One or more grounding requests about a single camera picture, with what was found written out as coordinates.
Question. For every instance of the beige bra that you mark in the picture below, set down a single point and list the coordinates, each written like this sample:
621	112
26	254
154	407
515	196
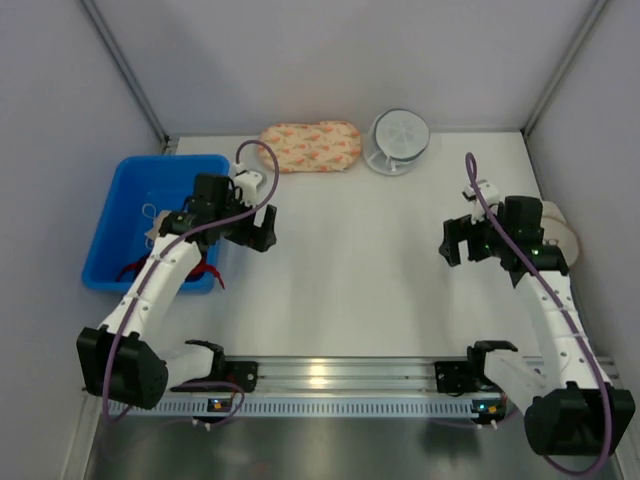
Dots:
159	222

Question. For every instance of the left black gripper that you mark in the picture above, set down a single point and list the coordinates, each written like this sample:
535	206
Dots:
255	234

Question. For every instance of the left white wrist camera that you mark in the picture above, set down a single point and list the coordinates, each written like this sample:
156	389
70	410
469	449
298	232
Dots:
247	184

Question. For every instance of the slotted cable duct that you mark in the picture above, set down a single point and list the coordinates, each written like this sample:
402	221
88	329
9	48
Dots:
339	407

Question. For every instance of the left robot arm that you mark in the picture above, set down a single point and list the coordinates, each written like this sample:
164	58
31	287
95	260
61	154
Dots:
116	358

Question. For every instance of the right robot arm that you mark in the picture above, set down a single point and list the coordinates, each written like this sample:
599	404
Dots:
570	408

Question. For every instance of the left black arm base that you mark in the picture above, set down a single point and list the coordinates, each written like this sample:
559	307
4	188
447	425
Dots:
241	373

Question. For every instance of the white mesh cylinder bag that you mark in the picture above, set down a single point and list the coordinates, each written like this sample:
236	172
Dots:
395	142

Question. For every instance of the blue plastic bin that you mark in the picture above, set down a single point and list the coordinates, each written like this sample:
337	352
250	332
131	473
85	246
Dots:
142	187

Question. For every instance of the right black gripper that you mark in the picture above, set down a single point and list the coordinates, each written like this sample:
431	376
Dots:
461	237

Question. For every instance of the aluminium mounting rail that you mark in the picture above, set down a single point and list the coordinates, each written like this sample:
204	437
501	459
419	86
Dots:
350	372

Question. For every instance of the red garment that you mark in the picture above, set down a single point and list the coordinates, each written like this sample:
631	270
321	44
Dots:
200	272

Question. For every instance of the floral laundry bag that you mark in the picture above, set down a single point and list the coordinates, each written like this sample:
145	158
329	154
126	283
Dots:
322	147

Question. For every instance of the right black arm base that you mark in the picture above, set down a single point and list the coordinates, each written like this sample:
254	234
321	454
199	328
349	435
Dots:
458	377

